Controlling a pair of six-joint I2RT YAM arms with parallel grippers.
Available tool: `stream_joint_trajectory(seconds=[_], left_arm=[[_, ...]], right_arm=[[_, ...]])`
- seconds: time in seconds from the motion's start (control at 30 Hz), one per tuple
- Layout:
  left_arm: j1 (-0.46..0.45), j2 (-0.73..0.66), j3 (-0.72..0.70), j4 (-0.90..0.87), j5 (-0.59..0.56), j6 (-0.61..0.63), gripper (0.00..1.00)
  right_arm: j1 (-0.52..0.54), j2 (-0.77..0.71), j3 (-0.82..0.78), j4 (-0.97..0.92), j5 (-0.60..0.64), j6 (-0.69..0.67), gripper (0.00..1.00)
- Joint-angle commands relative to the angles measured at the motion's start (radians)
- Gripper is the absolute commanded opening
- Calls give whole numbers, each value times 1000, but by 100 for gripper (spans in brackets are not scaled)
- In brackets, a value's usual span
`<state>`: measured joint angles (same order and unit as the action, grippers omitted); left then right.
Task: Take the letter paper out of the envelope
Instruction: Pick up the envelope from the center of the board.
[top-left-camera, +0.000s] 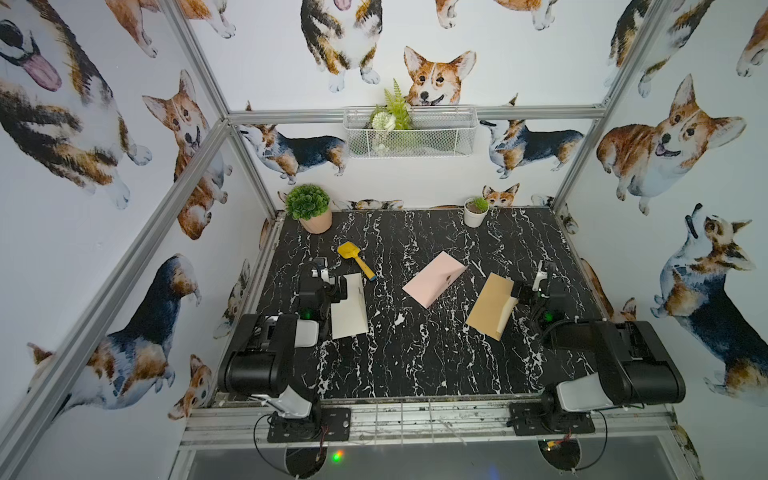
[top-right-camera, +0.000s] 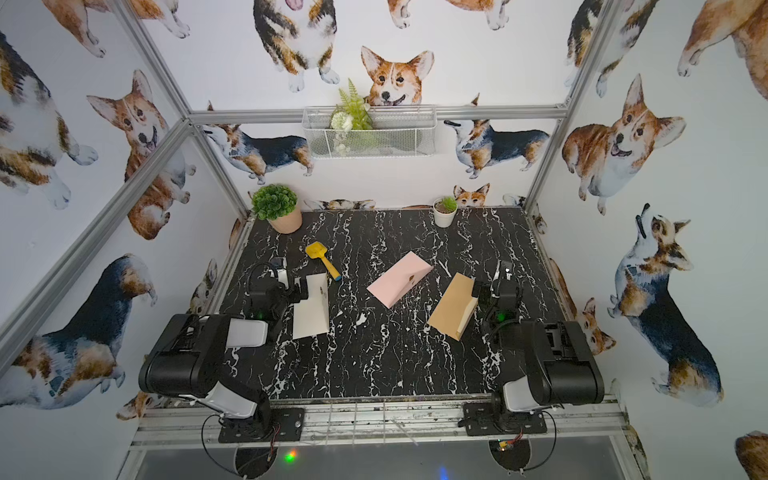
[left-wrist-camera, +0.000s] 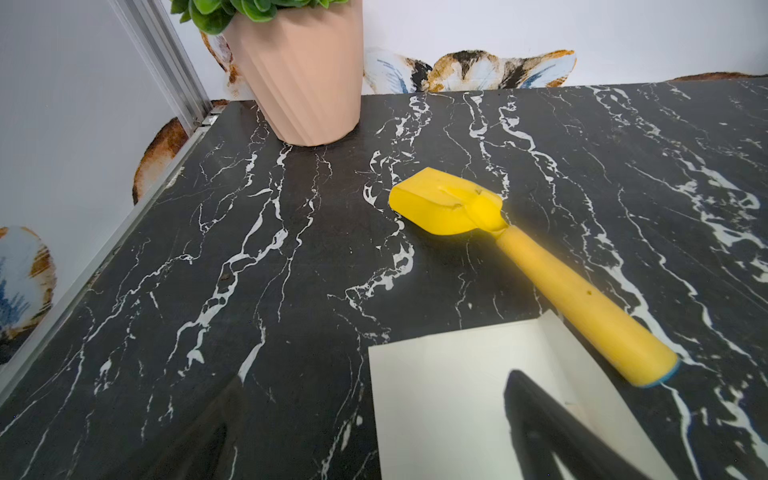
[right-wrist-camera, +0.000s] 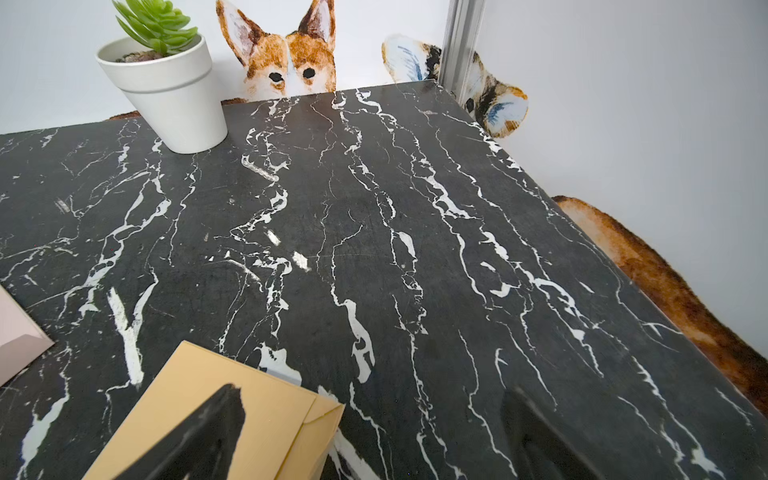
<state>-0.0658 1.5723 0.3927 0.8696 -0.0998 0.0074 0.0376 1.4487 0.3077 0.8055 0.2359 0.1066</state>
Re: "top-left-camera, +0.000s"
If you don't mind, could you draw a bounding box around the fern and white flower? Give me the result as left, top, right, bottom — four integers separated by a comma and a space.
367, 80, 413, 156

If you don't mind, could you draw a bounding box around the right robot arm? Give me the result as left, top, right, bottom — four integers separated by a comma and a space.
510, 262, 686, 417

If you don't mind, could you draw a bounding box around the pink envelope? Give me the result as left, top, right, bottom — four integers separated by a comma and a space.
403, 251, 466, 309

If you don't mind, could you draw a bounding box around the white envelope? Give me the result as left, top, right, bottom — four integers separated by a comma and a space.
331, 273, 369, 340

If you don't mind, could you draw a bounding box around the small plant in white pot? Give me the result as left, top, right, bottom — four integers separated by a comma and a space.
464, 196, 490, 228

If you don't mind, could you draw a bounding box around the yellow toy shovel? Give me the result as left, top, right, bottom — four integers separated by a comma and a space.
337, 241, 377, 281

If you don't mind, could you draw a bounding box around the white wire wall basket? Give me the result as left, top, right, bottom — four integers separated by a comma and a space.
343, 106, 479, 158

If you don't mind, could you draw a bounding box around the green plant in terracotta pot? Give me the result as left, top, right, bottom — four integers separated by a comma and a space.
284, 184, 332, 234

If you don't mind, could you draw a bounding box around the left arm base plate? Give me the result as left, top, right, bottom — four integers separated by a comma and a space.
267, 408, 352, 444

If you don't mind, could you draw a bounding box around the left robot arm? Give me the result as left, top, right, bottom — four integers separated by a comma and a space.
217, 257, 348, 423

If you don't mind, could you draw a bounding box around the cream letter paper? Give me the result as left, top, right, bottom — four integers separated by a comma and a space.
496, 297, 518, 336

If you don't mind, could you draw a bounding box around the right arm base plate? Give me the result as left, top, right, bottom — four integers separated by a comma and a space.
506, 402, 596, 436

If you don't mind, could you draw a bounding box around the brown kraft envelope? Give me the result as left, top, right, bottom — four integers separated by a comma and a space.
466, 274, 515, 341

